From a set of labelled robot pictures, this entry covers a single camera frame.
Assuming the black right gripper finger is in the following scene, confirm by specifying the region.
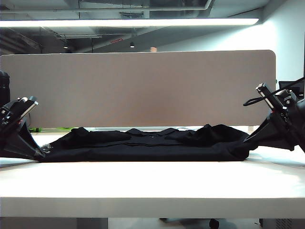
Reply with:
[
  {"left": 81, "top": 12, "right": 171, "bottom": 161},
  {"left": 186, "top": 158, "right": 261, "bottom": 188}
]
[
  {"left": 258, "top": 127, "right": 296, "bottom": 152},
  {"left": 242, "top": 111, "right": 275, "bottom": 150}
]

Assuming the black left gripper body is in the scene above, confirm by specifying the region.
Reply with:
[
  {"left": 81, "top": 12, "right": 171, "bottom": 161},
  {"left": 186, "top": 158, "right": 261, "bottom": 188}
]
[{"left": 0, "top": 100, "right": 31, "bottom": 140}]

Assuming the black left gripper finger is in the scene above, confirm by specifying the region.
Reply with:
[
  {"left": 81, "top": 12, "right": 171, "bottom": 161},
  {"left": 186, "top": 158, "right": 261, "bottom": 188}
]
[
  {"left": 13, "top": 120, "right": 46, "bottom": 161},
  {"left": 0, "top": 139, "right": 39, "bottom": 160}
]

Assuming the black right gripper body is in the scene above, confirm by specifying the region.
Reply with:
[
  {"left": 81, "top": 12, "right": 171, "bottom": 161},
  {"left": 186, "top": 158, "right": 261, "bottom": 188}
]
[{"left": 267, "top": 89, "right": 301, "bottom": 137}]

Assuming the black polo shirt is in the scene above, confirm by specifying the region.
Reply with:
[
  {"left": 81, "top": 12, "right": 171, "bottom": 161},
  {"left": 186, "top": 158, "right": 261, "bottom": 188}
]
[{"left": 35, "top": 123, "right": 261, "bottom": 163}]

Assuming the green plastic packet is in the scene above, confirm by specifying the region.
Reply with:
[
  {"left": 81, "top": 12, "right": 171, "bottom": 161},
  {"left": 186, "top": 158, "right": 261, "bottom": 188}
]
[{"left": 28, "top": 127, "right": 72, "bottom": 133}]

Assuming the black mesh office chair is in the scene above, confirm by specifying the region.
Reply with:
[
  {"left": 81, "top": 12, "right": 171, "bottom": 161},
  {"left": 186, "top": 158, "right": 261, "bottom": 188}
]
[{"left": 278, "top": 80, "right": 305, "bottom": 96}]

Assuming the black water bottle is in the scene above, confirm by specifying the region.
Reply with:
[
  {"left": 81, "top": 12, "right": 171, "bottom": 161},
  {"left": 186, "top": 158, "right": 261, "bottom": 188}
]
[{"left": 0, "top": 71, "right": 11, "bottom": 106}]

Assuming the grey perforated cabinet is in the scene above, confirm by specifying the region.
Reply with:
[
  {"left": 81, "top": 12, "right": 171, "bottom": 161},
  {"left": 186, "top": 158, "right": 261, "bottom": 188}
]
[{"left": 259, "top": 218, "right": 305, "bottom": 229}]

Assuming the black chair base with caster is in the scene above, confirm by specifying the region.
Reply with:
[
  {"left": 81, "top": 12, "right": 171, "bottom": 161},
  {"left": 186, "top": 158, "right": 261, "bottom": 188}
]
[{"left": 159, "top": 217, "right": 225, "bottom": 229}]

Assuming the grey desk leg panel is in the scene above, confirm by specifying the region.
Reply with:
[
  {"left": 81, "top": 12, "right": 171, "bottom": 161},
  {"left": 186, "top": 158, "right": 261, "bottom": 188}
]
[{"left": 76, "top": 217, "right": 109, "bottom": 229}]

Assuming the beige desk divider panel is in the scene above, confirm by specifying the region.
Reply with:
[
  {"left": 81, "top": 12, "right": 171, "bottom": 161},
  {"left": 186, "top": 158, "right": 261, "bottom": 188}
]
[{"left": 0, "top": 49, "right": 276, "bottom": 129}]

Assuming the long ceiling light bar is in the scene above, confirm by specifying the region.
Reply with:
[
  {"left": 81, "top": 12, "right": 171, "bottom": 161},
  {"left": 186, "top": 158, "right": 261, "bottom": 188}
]
[{"left": 0, "top": 18, "right": 260, "bottom": 28}]

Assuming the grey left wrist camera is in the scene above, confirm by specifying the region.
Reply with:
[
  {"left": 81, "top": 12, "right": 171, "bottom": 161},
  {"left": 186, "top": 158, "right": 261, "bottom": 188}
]
[{"left": 16, "top": 96, "right": 39, "bottom": 120}]

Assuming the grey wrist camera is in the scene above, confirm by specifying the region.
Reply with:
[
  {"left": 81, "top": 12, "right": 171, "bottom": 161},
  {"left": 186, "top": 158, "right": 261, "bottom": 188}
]
[
  {"left": 255, "top": 83, "right": 278, "bottom": 111},
  {"left": 16, "top": 96, "right": 39, "bottom": 120}
]

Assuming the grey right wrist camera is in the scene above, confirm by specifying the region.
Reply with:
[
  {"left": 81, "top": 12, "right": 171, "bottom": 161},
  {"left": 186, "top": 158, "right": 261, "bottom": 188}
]
[{"left": 255, "top": 83, "right": 278, "bottom": 111}]

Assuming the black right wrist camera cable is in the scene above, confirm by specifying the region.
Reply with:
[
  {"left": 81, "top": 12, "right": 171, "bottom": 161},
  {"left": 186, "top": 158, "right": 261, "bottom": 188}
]
[{"left": 243, "top": 78, "right": 305, "bottom": 107}]

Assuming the white ceiling duct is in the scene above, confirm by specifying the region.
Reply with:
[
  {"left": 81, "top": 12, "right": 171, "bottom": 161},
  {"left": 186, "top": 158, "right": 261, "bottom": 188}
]
[{"left": 76, "top": 0, "right": 213, "bottom": 12}]

